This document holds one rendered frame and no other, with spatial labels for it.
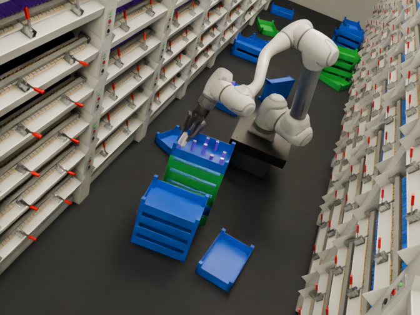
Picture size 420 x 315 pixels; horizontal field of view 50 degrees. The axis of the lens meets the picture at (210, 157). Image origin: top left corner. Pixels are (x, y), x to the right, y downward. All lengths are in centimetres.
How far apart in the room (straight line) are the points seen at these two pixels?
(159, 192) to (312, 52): 106
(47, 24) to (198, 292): 141
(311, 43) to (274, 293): 130
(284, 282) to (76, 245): 110
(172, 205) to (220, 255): 41
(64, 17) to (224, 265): 146
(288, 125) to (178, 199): 85
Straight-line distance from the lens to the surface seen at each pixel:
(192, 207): 233
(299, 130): 276
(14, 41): 154
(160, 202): 230
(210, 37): 385
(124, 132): 279
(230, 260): 249
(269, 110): 286
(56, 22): 170
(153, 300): 224
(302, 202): 305
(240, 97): 213
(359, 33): 591
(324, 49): 240
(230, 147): 245
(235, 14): 451
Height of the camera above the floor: 185
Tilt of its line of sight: 37 degrees down
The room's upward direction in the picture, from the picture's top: 19 degrees clockwise
